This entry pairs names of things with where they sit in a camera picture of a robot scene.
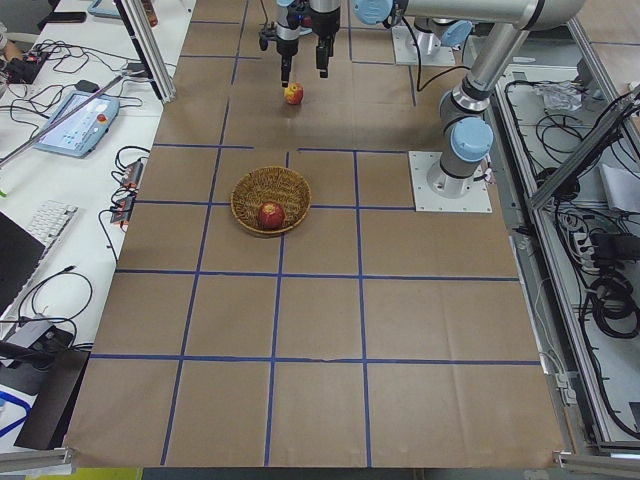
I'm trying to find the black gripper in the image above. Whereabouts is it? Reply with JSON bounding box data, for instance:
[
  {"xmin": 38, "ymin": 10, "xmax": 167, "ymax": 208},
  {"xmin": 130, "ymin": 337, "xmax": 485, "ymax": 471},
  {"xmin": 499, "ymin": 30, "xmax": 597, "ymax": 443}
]
[
  {"xmin": 275, "ymin": 4, "xmax": 302, "ymax": 89},
  {"xmin": 310, "ymin": 9, "xmax": 341, "ymax": 78}
]

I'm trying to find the red yellow apple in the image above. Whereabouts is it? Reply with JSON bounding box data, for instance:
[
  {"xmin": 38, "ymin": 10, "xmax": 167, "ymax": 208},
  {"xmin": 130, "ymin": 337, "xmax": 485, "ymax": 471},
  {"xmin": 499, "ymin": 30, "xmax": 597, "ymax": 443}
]
[{"xmin": 283, "ymin": 82, "xmax": 304, "ymax": 106}]

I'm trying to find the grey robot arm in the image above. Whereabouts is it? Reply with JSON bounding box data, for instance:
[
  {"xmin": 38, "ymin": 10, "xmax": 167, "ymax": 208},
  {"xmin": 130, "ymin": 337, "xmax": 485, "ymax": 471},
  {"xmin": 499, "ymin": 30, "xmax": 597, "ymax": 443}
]
[
  {"xmin": 308, "ymin": 0, "xmax": 408, "ymax": 79},
  {"xmin": 275, "ymin": 1, "xmax": 584, "ymax": 199}
]

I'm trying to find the woven wicker basket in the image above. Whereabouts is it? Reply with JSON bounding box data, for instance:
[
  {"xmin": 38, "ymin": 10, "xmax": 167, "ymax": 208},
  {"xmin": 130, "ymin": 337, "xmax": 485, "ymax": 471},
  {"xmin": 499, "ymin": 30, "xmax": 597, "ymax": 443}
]
[{"xmin": 230, "ymin": 166, "xmax": 311, "ymax": 237}]

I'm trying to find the dark red apple in basket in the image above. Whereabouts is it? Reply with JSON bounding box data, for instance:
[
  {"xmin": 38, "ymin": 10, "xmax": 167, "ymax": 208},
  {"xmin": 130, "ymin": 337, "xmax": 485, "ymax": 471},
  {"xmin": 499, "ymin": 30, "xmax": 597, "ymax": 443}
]
[{"xmin": 257, "ymin": 201, "xmax": 286, "ymax": 231}]

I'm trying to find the brown water bottle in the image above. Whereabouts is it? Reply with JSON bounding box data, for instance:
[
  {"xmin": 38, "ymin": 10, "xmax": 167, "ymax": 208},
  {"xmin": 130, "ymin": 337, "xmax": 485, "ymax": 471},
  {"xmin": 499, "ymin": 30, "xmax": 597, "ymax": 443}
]
[{"xmin": 141, "ymin": 0, "xmax": 158, "ymax": 27}]

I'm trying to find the long metal rod tool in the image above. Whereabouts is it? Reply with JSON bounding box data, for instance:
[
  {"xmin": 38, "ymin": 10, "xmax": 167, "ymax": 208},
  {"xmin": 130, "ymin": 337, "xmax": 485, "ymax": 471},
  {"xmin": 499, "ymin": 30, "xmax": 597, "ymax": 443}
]
[{"xmin": 1, "ymin": 70, "xmax": 129, "ymax": 165}]

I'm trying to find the blue teach pendant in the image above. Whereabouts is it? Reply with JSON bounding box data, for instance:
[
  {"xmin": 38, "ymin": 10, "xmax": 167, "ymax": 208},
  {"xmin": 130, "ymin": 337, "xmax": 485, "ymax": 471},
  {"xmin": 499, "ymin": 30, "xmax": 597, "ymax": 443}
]
[
  {"xmin": 34, "ymin": 90, "xmax": 120, "ymax": 158},
  {"xmin": 87, "ymin": 0, "xmax": 120, "ymax": 19}
]

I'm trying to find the black power adapter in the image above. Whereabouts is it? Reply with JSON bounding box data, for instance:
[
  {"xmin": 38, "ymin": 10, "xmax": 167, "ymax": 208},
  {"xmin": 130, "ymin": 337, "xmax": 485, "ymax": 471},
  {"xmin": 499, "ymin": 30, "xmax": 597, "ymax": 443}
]
[{"xmin": 75, "ymin": 80, "xmax": 100, "ymax": 93}]

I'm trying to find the white keyboard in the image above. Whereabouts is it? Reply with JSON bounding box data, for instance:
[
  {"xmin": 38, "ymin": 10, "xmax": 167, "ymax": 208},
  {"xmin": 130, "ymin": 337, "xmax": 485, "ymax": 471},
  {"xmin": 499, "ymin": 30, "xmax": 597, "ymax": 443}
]
[{"xmin": 26, "ymin": 200, "xmax": 79, "ymax": 264}]

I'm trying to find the black laptop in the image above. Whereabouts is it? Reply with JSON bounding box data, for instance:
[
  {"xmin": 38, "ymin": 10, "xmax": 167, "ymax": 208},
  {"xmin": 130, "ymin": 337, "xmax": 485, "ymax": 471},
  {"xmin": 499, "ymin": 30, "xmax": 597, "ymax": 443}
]
[{"xmin": 0, "ymin": 213, "xmax": 45, "ymax": 313}]

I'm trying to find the grey usb hub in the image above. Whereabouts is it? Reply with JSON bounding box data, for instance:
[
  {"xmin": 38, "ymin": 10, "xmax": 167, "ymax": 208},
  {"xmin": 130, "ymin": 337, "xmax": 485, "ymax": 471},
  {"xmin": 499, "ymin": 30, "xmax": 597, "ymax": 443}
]
[{"xmin": 1, "ymin": 320, "xmax": 73, "ymax": 359}]

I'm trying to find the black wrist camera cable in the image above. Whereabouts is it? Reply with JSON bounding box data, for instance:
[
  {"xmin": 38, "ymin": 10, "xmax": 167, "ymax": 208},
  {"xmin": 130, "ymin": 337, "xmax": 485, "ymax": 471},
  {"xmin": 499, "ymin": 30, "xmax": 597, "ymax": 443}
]
[{"xmin": 257, "ymin": 0, "xmax": 279, "ymax": 51}]

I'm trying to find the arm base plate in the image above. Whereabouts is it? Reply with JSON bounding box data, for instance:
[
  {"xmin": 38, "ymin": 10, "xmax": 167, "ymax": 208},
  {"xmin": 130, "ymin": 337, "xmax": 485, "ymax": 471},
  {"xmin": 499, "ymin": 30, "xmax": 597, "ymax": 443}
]
[
  {"xmin": 392, "ymin": 25, "xmax": 456, "ymax": 67},
  {"xmin": 408, "ymin": 151, "xmax": 493, "ymax": 214}
]

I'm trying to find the aluminium frame post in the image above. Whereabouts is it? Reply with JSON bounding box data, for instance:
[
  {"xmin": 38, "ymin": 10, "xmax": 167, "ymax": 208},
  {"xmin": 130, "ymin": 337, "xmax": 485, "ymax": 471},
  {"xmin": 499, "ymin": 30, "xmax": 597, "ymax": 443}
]
[{"xmin": 114, "ymin": 0, "xmax": 176, "ymax": 104}]

